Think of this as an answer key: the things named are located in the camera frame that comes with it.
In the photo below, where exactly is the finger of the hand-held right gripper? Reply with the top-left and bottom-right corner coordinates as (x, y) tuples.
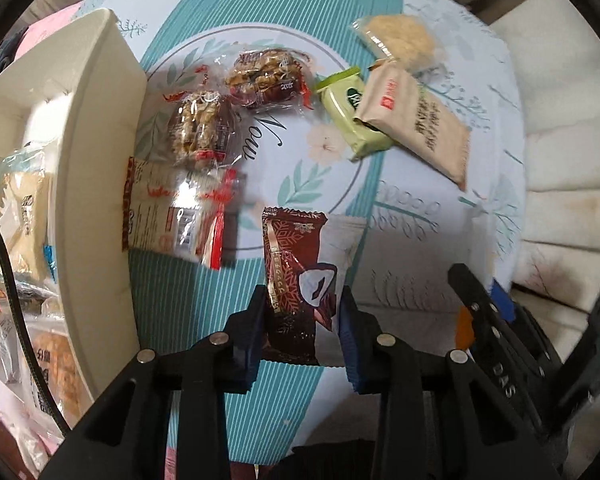
(489, 280), (517, 321)

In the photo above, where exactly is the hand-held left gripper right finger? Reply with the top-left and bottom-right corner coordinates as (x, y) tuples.
(337, 285), (563, 480)

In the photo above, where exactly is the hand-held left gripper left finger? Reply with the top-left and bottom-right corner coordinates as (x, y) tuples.
(45, 285), (268, 480)

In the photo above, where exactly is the brown chocolate snack packet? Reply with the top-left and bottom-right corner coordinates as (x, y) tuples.
(261, 206), (368, 367)

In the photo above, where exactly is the white red snack packet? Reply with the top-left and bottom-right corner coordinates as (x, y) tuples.
(122, 156), (240, 272)

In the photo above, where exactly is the orange cookie packet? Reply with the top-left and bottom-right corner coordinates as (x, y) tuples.
(27, 327), (88, 426)

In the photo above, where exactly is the beige cracker packet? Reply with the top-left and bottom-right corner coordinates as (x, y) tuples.
(352, 60), (473, 192)

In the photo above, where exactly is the walnut date packet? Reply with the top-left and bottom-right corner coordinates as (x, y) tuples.
(222, 47), (317, 111)
(165, 89), (241, 171)

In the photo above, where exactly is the white plastic tray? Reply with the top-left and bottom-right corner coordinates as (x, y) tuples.
(0, 8), (148, 480)

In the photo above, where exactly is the green snack packet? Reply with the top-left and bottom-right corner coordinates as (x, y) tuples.
(315, 66), (395, 163)

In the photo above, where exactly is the large clear bread packet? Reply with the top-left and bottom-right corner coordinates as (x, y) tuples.
(0, 152), (51, 281)

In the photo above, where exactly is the round yellow cake packet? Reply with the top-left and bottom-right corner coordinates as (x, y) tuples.
(351, 14), (443, 73)

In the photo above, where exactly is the teal tree print tablecloth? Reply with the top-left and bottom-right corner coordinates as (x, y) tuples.
(70, 0), (528, 466)

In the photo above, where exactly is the cream leaf print curtain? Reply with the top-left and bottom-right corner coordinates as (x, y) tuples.
(440, 0), (600, 321)

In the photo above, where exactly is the pink quilt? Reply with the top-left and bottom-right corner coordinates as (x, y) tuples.
(15, 2), (81, 56)

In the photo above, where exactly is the black cable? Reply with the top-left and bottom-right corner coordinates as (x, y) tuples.
(0, 205), (73, 433)

